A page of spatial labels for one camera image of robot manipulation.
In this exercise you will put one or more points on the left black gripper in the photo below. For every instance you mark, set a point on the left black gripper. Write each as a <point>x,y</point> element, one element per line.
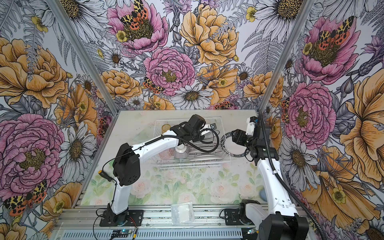
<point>195,138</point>

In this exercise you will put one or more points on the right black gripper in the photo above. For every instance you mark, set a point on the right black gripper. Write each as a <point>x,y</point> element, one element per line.
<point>238,136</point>

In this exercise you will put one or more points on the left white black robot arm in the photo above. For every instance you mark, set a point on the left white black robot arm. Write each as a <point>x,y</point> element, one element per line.
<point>127,165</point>

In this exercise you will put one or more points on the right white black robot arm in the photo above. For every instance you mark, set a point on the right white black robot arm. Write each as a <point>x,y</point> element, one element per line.
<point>281,221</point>

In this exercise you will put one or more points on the striped ceramic bowl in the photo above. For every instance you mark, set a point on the striped ceramic bowl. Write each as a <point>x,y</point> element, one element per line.
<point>181,152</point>

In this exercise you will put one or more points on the yellow glass tumbler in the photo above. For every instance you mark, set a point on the yellow glass tumbler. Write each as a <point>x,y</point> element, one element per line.
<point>165,128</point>

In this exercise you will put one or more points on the pink glass tumbler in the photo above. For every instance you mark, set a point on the pink glass tumbler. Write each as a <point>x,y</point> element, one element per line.
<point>167,154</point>

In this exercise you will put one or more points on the clear plastic bag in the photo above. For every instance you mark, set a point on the clear plastic bag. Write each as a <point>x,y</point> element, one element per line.
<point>182,213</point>

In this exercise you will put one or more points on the green circuit board left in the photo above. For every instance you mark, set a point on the green circuit board left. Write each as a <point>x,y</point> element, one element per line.
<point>122,233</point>

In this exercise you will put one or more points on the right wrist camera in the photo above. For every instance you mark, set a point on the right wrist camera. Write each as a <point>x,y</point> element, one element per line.
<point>251,124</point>

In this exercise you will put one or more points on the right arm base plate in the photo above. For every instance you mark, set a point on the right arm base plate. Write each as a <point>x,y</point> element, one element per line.
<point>232,217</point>

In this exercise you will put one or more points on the aluminium front rail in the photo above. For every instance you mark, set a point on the aluminium front rail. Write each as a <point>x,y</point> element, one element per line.
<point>156,218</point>

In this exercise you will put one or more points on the screwdriver black yellow handle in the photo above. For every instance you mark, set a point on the screwdriver black yellow handle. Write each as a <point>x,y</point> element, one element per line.
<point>104,175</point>

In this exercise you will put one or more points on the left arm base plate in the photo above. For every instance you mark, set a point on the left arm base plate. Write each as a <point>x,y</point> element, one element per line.
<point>128,218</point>

